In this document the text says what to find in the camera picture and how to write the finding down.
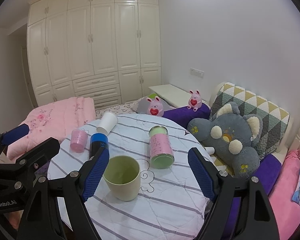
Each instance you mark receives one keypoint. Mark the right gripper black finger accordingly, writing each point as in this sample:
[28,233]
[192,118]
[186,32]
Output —
[37,152]

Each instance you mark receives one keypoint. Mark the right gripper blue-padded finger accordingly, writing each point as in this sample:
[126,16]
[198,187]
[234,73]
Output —
[11,136]

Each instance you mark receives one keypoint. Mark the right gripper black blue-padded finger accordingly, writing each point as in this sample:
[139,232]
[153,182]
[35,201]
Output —
[41,218]
[255,218]

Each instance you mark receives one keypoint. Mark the light green plastic cup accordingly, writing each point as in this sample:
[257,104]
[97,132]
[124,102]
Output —
[123,177]

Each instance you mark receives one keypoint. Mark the small pink plastic cup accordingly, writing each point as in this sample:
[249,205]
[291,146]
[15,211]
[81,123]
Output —
[78,140]

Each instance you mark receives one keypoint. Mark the white paper cup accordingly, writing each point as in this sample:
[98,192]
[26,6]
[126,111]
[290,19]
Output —
[107,123]

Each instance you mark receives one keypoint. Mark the pink pillow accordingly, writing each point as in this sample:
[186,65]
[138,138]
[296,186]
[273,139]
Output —
[286,211]

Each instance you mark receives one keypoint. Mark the pink floral quilt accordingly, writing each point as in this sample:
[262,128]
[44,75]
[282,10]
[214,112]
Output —
[56,120]

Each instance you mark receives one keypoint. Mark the blue and black can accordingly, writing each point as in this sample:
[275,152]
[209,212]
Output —
[97,141]

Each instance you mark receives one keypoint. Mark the grey elephant plush toy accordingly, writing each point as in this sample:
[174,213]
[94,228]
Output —
[233,137]

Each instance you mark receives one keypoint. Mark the white purple-striped table cloth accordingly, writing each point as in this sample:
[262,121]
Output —
[169,204]

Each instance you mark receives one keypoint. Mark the pink green cylindrical canister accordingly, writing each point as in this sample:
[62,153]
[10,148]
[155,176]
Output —
[161,152]

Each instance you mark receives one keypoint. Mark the purple blanket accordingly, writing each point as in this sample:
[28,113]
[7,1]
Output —
[182,116]

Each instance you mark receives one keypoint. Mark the pink bunny plush left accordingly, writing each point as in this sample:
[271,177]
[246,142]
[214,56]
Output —
[155,107]

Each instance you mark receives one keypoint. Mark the pink bunny plush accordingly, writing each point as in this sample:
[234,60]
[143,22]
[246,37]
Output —
[155,107]
[195,101]

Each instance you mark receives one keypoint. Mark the pink bunny plush right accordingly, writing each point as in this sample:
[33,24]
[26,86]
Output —
[195,101]

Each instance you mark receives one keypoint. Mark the cream white wardrobe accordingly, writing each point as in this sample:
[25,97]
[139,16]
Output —
[108,50]

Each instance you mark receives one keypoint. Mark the white bedside table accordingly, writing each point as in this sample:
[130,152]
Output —
[175,96]

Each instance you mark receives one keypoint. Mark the white wall socket panel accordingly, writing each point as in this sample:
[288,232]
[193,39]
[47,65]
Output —
[196,72]

